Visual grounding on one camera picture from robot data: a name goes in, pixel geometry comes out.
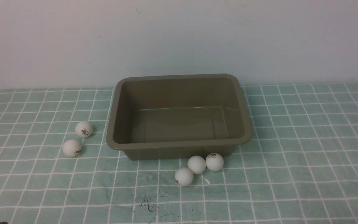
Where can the white ping-pong ball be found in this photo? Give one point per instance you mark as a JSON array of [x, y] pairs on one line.
[[83, 129], [71, 148], [214, 162], [197, 164], [184, 176]]

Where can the olive green plastic bin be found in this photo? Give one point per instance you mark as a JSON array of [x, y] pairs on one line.
[[178, 116]]

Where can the green checkered tablecloth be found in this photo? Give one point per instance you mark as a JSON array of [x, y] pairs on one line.
[[300, 166]]

